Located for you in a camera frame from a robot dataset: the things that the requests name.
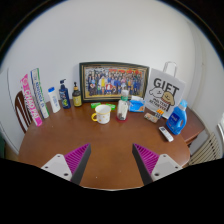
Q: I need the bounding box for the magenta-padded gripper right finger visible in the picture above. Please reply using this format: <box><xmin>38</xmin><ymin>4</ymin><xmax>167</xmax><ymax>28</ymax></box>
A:
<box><xmin>131</xmin><ymin>143</ymin><xmax>184</xmax><ymax>186</ymax></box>

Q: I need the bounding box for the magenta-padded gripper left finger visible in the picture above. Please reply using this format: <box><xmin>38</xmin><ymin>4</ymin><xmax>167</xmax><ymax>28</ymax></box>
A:
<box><xmin>40</xmin><ymin>143</ymin><xmax>92</xmax><ymax>185</ymax></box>

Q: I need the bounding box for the clear green-labelled drink bottle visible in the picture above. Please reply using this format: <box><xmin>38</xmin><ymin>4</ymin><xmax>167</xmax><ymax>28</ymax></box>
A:
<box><xmin>116</xmin><ymin>89</ymin><xmax>130</xmax><ymax>122</ymax></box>

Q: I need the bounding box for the white remote control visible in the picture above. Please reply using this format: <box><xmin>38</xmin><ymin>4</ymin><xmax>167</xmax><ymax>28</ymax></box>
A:
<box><xmin>158</xmin><ymin>125</ymin><xmax>175</xmax><ymax>143</ymax></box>

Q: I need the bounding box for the white radiator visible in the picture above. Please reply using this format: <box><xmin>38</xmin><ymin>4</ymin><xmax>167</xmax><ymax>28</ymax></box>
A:
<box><xmin>188</xmin><ymin>132</ymin><xmax>223</xmax><ymax>167</ymax></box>

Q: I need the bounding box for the blue detergent bottle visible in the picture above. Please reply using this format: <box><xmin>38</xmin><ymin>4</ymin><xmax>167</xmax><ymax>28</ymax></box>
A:
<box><xmin>165</xmin><ymin>99</ymin><xmax>189</xmax><ymax>136</ymax></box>

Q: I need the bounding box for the small snack packet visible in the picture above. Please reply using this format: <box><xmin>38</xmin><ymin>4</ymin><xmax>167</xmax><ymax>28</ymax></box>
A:
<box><xmin>143</xmin><ymin>112</ymin><xmax>159</xmax><ymax>124</ymax></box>

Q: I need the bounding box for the dark wooden side table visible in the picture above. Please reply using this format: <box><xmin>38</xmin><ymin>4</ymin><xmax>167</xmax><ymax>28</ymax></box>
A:
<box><xmin>179</xmin><ymin>106</ymin><xmax>206</xmax><ymax>148</ymax></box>

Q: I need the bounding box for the small puzzle cube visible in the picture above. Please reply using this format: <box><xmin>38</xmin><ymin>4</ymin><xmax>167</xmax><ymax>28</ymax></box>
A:
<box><xmin>154</xmin><ymin>108</ymin><xmax>165</xmax><ymax>120</ymax></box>

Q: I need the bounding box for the brown wooden chair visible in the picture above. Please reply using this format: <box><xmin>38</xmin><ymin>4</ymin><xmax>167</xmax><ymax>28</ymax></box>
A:
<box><xmin>14</xmin><ymin>90</ymin><xmax>34</xmax><ymax>134</ymax></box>

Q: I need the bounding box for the white bottle with blue cap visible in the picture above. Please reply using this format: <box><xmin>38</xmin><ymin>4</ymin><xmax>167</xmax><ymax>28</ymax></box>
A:
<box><xmin>47</xmin><ymin>86</ymin><xmax>62</xmax><ymax>114</ymax></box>

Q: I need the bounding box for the flat round red coaster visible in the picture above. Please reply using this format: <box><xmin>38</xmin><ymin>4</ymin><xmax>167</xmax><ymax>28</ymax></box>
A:
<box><xmin>115</xmin><ymin>114</ymin><xmax>129</xmax><ymax>123</ymax></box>

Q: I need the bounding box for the dark blue pump bottle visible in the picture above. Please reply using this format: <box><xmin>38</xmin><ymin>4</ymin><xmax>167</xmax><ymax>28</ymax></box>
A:
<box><xmin>58</xmin><ymin>78</ymin><xmax>72</xmax><ymax>110</ymax></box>

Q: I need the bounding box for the pink shuttlecock tube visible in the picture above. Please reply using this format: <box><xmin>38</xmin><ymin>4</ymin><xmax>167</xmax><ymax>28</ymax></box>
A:
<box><xmin>19</xmin><ymin>73</ymin><xmax>44</xmax><ymax>127</ymax></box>

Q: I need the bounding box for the amber yellow-labelled pump bottle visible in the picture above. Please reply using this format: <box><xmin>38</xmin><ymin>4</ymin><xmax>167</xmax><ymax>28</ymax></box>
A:
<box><xmin>71</xmin><ymin>81</ymin><xmax>83</xmax><ymax>108</ymax></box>

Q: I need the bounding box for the white paper gift bag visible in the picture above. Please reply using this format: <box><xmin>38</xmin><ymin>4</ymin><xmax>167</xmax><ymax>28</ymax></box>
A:
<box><xmin>143</xmin><ymin>61</ymin><xmax>187</xmax><ymax>119</ymax></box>

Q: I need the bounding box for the white green-blue shuttlecock tube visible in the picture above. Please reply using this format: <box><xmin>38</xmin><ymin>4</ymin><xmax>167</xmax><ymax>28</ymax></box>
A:
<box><xmin>30</xmin><ymin>67</ymin><xmax>50</xmax><ymax>119</ymax></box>

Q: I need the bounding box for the dark framed group photo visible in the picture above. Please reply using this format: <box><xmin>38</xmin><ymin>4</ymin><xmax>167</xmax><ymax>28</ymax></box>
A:
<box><xmin>78</xmin><ymin>61</ymin><xmax>150</xmax><ymax>103</ymax></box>

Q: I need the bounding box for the white mug with yellow handle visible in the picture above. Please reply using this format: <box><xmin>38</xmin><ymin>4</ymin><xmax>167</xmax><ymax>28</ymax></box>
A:
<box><xmin>91</xmin><ymin>104</ymin><xmax>112</xmax><ymax>125</ymax></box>

